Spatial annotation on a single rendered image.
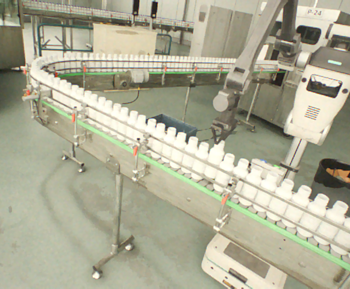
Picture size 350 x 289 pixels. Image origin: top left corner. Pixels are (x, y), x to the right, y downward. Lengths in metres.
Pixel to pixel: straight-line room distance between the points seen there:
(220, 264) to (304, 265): 0.87
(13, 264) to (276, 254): 1.67
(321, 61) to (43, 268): 2.09
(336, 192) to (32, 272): 2.38
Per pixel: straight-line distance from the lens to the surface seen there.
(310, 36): 4.60
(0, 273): 2.12
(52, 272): 2.03
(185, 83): 3.22
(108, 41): 5.09
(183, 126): 1.81
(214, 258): 1.87
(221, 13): 7.31
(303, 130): 1.52
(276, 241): 1.08
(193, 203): 1.16
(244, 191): 1.03
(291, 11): 1.26
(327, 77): 1.45
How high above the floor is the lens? 1.64
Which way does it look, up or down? 28 degrees down
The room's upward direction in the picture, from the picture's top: 10 degrees clockwise
